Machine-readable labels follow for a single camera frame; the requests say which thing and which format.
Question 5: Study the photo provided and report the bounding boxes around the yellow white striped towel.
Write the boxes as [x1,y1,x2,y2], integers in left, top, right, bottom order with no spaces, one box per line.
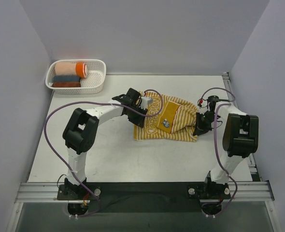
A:
[133,91,199,142]

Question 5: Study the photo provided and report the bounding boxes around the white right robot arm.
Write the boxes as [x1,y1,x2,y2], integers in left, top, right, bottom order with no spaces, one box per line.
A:
[193,95,259,200]

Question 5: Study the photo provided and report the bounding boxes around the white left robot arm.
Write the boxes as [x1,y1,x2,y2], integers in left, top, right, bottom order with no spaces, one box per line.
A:
[61,88,153,199]

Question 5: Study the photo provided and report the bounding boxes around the white perforated plastic basket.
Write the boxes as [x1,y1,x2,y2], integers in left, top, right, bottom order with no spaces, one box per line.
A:
[45,59,106,94]

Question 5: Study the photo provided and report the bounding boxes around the brown rolled towel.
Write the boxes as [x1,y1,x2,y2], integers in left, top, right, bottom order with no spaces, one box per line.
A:
[52,81,81,88]

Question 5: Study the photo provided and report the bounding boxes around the peach orange rolled towel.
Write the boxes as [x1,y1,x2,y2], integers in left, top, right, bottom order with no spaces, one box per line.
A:
[55,61,87,78]

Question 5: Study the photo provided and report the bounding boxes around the blue grey rolled towel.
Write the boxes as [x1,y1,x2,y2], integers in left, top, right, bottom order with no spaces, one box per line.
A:
[53,75,80,83]

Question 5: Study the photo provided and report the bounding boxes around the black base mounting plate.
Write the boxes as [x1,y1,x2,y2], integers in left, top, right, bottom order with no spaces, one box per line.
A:
[57,182,231,215]

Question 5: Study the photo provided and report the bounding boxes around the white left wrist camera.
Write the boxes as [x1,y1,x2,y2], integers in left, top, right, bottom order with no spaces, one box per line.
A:
[140,97,153,108]

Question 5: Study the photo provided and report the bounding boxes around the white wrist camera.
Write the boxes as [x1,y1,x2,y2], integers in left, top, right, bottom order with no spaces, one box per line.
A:
[197,98,205,108]
[140,97,153,108]

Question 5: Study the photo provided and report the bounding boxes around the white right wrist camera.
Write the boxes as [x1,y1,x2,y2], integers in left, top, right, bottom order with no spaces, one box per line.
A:
[197,98,205,108]

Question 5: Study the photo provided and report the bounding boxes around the aluminium right side rail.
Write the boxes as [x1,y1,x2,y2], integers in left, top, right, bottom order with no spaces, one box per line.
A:
[222,72,264,182]

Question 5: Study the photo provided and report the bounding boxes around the aluminium rail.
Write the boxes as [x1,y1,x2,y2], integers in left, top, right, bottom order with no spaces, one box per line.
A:
[222,72,264,182]
[15,181,274,203]

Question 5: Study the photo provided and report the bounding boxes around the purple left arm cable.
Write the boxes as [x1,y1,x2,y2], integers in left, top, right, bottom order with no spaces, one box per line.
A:
[43,90,163,217]

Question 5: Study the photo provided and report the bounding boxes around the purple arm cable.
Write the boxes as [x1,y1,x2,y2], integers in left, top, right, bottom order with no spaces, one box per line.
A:
[43,90,163,217]
[200,87,237,216]

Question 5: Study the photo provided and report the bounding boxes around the aluminium front rail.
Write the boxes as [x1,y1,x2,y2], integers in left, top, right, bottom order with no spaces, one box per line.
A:
[15,181,274,203]

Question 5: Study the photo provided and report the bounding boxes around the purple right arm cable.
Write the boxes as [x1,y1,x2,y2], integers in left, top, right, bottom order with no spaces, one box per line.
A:
[200,87,237,216]

